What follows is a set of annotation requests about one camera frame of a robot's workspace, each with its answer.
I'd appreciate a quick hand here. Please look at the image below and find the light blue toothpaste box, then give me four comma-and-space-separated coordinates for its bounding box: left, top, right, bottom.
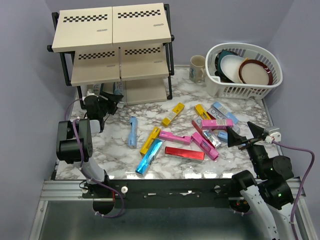
128, 116, 138, 149

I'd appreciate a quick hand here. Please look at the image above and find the dark teal bowl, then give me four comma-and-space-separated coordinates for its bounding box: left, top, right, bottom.
214, 49, 240, 74

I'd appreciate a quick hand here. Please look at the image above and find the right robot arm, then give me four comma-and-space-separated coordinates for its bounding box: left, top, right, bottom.
226, 121, 295, 240

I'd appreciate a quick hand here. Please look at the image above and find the blue box near right gripper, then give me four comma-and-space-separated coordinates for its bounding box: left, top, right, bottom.
217, 131, 228, 143

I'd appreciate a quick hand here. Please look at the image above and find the yellow toothpaste box lower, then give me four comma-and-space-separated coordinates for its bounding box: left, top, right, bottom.
139, 126, 161, 157

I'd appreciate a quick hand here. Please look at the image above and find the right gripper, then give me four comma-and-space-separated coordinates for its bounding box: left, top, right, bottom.
225, 120, 269, 178

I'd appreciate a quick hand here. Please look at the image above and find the metallic blue toothpaste box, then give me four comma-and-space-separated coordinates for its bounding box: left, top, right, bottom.
135, 138, 163, 175
86, 83, 103, 97
113, 81, 127, 108

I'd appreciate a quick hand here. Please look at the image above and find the light blue box far right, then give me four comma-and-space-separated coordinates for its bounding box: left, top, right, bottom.
211, 102, 239, 125

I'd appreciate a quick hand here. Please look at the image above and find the white plastic dish basket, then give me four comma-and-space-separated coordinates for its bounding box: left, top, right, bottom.
205, 42, 283, 100

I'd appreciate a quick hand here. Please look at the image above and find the red metallic toothpaste box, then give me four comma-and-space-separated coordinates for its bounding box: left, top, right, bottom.
164, 146, 205, 161

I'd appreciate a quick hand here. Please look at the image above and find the pink toothpaste box diagonal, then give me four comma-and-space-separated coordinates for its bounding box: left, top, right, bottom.
191, 132, 219, 161

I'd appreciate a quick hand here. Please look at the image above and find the yellow toothpaste box right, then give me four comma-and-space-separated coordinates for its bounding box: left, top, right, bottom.
194, 104, 211, 120

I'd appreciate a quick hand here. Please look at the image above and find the silver foil toothpaste box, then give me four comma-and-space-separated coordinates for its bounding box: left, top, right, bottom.
202, 129, 222, 149

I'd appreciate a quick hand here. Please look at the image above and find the pink toothpaste box long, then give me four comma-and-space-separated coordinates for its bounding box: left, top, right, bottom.
158, 131, 192, 145

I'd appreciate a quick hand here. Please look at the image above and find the pink toothpaste box upper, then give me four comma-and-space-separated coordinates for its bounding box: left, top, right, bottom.
200, 119, 234, 130

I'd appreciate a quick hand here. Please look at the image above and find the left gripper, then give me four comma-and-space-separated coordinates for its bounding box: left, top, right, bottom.
97, 90, 123, 118

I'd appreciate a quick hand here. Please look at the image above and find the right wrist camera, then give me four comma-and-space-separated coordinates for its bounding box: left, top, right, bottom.
262, 126, 282, 143

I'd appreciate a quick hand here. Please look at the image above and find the cream ceramic mug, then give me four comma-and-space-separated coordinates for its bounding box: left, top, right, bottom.
189, 55, 207, 83

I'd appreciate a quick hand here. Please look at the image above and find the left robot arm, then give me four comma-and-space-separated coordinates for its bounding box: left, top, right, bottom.
56, 92, 124, 198

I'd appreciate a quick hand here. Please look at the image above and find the silver blue toothpaste box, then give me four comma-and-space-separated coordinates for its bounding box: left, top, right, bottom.
206, 107, 226, 120

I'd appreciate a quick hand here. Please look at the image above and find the black base bar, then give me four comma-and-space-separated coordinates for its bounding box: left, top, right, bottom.
82, 172, 251, 210

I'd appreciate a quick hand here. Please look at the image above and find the yellow toothpaste box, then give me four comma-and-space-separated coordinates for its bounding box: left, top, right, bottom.
139, 126, 161, 157
161, 102, 185, 127
194, 104, 211, 120

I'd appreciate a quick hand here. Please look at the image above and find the yellow toothpaste box middle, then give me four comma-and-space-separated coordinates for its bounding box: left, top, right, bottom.
161, 102, 185, 127

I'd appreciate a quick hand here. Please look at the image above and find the red rimmed plate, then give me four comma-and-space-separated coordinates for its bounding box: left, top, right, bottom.
238, 59, 274, 86

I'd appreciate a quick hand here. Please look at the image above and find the beige three-tier shelf rack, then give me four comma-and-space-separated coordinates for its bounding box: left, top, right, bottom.
47, 3, 175, 105

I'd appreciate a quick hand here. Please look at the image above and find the white plate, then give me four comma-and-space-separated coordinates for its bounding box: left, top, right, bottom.
220, 55, 245, 84

